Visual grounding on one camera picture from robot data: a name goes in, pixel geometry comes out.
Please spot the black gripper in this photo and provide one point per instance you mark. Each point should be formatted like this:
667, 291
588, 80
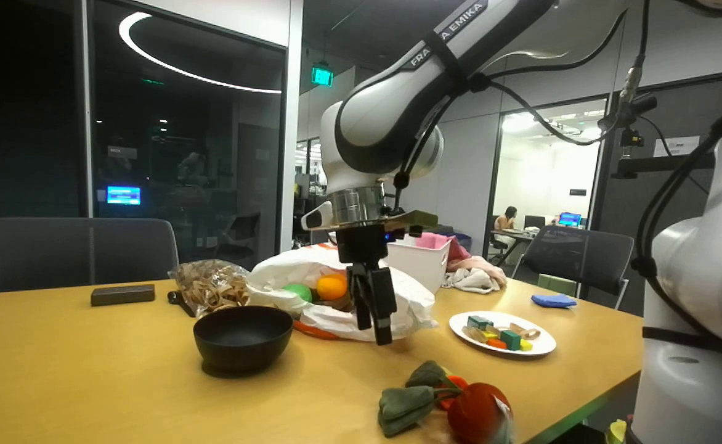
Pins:
365, 244

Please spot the orange toy fruit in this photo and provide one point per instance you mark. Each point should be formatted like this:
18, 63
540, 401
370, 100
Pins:
331, 286

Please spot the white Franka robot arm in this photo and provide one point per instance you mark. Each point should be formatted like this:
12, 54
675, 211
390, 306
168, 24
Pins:
391, 106

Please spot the white plastic bag orange print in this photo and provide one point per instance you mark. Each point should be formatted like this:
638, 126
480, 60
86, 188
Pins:
409, 308

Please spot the black bowl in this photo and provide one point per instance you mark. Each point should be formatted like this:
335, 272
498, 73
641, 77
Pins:
240, 346

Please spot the red stuffed vegetable green leaves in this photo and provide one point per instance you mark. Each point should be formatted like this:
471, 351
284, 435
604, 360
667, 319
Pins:
473, 414

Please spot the clear bag of rubber bands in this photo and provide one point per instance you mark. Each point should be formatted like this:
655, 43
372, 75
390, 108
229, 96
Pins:
206, 286

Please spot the white plastic bin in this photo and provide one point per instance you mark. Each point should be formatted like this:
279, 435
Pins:
417, 261

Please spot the pink cloth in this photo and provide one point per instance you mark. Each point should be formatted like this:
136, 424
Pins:
433, 240

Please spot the white grey towel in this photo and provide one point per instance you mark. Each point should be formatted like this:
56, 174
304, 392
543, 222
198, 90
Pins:
473, 280

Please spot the green wooden block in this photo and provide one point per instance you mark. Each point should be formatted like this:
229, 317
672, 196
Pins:
510, 338
479, 320

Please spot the orange round wooden bead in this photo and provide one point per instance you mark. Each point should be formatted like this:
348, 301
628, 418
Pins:
495, 344

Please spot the seated person in background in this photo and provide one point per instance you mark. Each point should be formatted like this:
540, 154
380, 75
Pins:
505, 219

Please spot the yellow wooden block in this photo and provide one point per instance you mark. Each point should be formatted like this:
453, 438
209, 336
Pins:
526, 344

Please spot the white paper plate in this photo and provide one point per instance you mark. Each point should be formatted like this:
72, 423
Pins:
540, 341

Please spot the blue flat object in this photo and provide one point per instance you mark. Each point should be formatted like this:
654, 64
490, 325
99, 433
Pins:
553, 301

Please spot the grey office chair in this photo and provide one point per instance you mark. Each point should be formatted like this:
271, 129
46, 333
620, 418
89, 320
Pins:
64, 255
582, 255

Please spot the background computer monitor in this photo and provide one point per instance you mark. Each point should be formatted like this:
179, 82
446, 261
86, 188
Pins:
569, 219

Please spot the green exit sign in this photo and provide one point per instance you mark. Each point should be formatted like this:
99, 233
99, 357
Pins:
320, 77

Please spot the black rectangular case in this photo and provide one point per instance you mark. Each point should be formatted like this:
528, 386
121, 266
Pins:
121, 295

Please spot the blue lit screen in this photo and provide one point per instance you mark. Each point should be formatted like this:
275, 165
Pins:
124, 196

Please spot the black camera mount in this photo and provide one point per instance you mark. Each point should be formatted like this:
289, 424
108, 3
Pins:
630, 135

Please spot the white wall sign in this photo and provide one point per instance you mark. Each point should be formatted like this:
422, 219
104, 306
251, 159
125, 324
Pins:
675, 147

